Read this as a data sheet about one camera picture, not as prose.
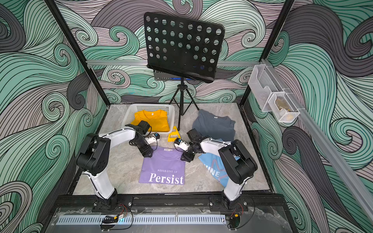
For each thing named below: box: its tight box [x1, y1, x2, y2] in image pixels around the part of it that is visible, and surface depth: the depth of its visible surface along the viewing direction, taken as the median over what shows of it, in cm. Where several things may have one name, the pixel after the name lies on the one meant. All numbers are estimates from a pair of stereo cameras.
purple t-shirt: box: [138, 146, 186, 185], surface depth 86 cm
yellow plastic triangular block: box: [168, 125, 182, 143], surface depth 102 cm
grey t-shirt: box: [192, 108, 236, 141], surface depth 108 cm
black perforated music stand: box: [143, 12, 225, 131], surface depth 69 cm
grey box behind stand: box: [153, 71, 193, 82], surface depth 80 cm
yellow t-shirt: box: [131, 109, 170, 133], surface depth 109 cm
